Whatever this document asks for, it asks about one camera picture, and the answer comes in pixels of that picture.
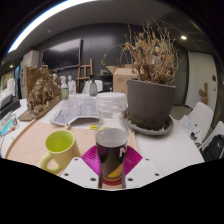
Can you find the round ceiling spotlight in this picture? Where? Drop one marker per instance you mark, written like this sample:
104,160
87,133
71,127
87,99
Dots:
183,37

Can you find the wooden wall figure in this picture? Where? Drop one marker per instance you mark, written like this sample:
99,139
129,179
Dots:
204,93

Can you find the brown carved sculpture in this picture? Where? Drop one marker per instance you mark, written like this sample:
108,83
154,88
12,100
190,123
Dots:
43,95

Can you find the black box stack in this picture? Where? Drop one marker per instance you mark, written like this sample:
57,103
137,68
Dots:
9,103

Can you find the brown cardboard box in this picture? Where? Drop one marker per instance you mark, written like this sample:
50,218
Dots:
120,81

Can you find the stack of papers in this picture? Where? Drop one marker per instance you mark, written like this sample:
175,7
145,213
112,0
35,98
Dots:
189,126

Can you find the dark grey pot, dry plant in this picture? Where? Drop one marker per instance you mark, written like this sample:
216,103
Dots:
150,103

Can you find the clear drink bottle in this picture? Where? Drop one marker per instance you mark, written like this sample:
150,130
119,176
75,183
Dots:
111,150

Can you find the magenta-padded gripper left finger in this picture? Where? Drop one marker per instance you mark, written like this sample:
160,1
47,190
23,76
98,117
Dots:
81,171

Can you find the white chair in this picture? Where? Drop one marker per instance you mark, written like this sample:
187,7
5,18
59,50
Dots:
203,115
218,128
99,86

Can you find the small yellow marker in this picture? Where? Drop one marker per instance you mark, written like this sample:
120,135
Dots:
93,127

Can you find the wooden easel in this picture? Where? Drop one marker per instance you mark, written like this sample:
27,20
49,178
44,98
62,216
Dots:
84,78

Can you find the dark wall screen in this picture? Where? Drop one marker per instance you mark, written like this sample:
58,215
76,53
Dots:
61,54

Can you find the colourful book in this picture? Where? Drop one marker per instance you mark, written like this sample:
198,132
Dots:
7,123

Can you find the white spray bottle, green label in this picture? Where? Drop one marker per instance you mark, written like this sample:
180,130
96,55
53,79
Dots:
64,90

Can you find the small white plaster figurine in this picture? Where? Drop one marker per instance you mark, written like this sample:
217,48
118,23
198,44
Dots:
71,85

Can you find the long white ceiling light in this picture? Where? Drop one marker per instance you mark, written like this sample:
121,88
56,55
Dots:
40,20

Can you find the yellow-green mug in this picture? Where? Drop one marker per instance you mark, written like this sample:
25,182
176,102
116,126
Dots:
63,150

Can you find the printed newspaper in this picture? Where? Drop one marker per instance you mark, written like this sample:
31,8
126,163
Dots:
73,110

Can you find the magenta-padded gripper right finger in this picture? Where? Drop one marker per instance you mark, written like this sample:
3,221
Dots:
140,171

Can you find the grey plant saucer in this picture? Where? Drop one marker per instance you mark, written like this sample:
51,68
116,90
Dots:
160,131

